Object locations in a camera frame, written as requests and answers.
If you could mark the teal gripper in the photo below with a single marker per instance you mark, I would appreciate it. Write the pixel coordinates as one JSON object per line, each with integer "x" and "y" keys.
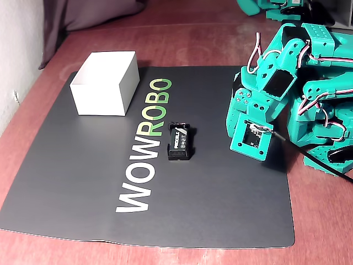
{"x": 242, "y": 97}

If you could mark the small black battery pack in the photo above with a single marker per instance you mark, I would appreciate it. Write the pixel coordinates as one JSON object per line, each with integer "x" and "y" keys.
{"x": 179, "y": 142}

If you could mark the teal background robot arm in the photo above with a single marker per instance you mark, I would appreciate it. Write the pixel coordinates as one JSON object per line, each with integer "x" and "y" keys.
{"x": 248, "y": 7}

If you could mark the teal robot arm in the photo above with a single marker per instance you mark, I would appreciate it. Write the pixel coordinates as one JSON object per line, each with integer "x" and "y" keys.
{"x": 317, "y": 36}

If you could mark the white open cardboard box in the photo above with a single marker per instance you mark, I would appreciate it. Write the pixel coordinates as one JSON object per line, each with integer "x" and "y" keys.
{"x": 104, "y": 82}

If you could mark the black WOWROBO printed mat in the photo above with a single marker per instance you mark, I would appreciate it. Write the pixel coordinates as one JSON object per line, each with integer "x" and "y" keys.
{"x": 82, "y": 165}

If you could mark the grey fabric curtain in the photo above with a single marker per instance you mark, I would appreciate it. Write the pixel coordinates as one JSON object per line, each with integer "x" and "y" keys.
{"x": 82, "y": 13}

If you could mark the teal wrist camera module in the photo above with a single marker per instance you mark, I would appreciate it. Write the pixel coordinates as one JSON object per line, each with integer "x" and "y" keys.
{"x": 240, "y": 149}

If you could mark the teal robot base plate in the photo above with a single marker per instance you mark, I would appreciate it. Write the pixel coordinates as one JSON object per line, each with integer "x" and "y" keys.
{"x": 317, "y": 160}

